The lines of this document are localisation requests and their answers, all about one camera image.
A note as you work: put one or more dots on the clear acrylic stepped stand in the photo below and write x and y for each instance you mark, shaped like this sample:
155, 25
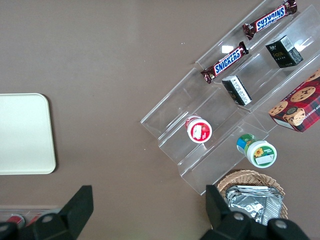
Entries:
220, 117

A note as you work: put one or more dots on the red tartan cookie box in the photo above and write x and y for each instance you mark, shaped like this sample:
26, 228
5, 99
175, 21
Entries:
300, 105

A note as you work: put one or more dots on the silver foil packet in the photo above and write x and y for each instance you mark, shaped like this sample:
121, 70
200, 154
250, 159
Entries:
252, 205
252, 188

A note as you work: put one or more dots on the snickers bar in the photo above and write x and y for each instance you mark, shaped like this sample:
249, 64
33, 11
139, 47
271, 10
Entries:
271, 18
226, 62

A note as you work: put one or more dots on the cream plastic tray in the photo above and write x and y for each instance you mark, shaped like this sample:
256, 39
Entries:
25, 135

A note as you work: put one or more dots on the red lidded cup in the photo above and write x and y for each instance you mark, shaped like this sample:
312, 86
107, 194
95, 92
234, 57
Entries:
198, 130

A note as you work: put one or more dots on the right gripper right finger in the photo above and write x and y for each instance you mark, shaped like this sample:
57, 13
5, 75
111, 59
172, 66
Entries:
225, 225

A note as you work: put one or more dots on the green lidded cup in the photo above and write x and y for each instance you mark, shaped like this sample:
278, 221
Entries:
260, 152

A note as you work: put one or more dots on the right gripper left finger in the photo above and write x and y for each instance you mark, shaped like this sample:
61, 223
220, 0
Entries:
75, 212

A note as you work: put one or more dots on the small black box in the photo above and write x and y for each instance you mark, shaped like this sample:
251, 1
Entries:
237, 90
283, 51

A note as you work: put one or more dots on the light wicker basket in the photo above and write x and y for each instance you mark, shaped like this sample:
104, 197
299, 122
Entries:
250, 176

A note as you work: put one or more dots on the clear acrylic bottle rack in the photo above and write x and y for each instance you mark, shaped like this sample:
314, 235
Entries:
50, 208

